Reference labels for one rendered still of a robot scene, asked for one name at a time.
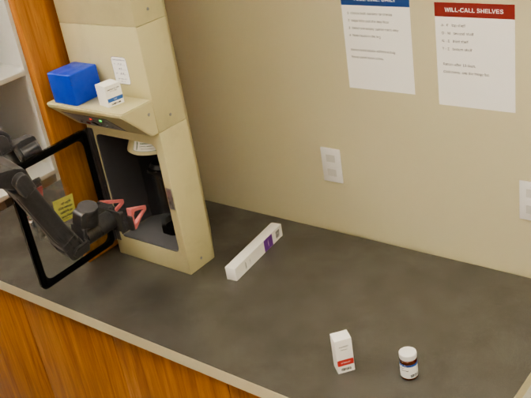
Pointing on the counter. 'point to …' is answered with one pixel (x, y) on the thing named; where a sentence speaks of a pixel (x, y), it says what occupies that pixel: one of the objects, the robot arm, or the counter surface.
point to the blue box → (73, 83)
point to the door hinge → (99, 170)
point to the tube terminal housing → (192, 251)
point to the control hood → (116, 114)
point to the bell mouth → (141, 148)
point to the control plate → (94, 121)
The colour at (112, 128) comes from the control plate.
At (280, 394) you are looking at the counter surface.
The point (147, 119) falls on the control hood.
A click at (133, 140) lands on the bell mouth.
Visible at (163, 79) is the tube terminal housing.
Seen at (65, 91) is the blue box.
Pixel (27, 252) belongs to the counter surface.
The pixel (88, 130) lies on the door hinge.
